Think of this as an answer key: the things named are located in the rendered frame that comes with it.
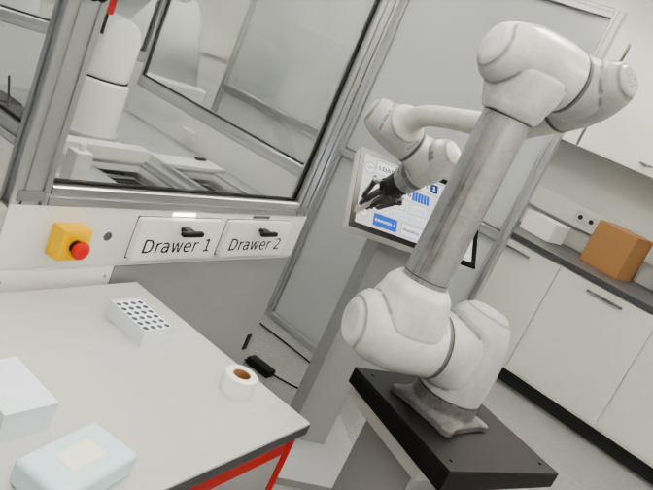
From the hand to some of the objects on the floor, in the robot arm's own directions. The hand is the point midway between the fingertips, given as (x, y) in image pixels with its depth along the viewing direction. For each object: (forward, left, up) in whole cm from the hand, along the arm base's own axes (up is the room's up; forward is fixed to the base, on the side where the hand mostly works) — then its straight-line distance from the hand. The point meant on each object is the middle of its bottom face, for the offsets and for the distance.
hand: (362, 205), depth 207 cm
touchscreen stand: (+6, -36, -104) cm, 110 cm away
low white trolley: (-40, +92, -110) cm, 149 cm away
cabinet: (+47, +66, -107) cm, 134 cm away
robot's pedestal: (-66, +20, -108) cm, 128 cm away
